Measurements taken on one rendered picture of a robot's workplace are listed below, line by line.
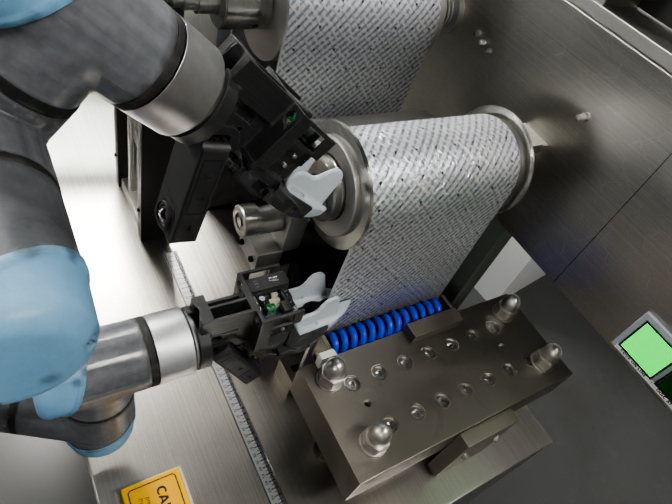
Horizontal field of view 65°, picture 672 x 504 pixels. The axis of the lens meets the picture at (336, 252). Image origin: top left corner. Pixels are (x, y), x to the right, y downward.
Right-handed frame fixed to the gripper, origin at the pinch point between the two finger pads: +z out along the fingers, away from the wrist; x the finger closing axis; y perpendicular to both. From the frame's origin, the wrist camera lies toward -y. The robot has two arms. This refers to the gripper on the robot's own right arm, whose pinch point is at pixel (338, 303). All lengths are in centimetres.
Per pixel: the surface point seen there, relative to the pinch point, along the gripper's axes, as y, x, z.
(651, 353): 9.4, -24.4, 29.5
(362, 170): 21.4, 2.3, -2.7
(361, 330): -5.0, -2.4, 4.1
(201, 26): -2, 74, 8
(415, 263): 5.0, -0.2, 10.6
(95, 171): -19, 52, -19
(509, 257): -83, 43, 137
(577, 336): -109, 8, 169
